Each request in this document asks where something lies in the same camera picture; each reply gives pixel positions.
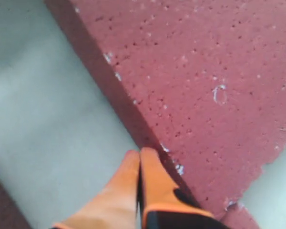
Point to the red brick far left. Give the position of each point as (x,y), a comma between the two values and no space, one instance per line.
(10,215)

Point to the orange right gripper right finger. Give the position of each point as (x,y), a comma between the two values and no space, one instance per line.
(164,204)

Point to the red brick diagonal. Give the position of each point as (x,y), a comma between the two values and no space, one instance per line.
(202,80)

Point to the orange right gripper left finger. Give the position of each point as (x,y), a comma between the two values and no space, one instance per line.
(115,206)

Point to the red brick front large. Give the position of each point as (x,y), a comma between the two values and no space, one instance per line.
(238,217)

